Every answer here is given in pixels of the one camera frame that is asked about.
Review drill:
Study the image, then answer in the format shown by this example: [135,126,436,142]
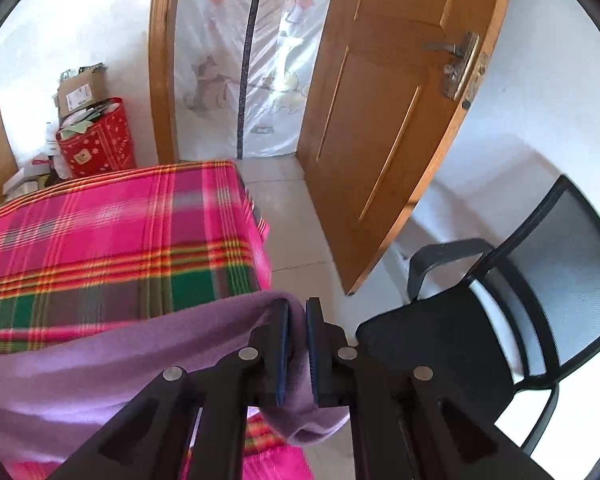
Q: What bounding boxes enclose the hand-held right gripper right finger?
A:
[306,297,556,480]

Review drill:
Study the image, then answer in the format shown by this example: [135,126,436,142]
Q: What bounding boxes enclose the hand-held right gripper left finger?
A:
[47,299,292,480]

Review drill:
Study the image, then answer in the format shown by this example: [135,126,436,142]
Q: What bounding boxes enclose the purple fleece pants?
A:
[0,287,351,466]

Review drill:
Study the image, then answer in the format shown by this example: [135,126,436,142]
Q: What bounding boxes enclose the black mesh office chair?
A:
[355,175,600,456]

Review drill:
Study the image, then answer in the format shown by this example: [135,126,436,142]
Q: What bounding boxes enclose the pink plaid bed sheet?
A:
[0,159,313,480]

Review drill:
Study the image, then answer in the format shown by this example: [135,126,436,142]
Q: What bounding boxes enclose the wooden door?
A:
[297,0,518,296]

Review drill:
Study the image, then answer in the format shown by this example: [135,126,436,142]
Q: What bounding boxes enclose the red printed box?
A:
[55,97,137,178]

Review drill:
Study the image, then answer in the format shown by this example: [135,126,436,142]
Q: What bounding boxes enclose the translucent printed door curtain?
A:
[172,0,331,161]

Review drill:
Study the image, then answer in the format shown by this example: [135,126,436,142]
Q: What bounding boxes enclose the cardboard box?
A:
[55,64,108,121]

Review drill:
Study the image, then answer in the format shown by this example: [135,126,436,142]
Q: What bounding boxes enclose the wooden door frame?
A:
[147,0,186,166]

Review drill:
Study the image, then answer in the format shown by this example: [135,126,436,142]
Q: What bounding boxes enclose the metal door handle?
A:
[422,31,488,111]

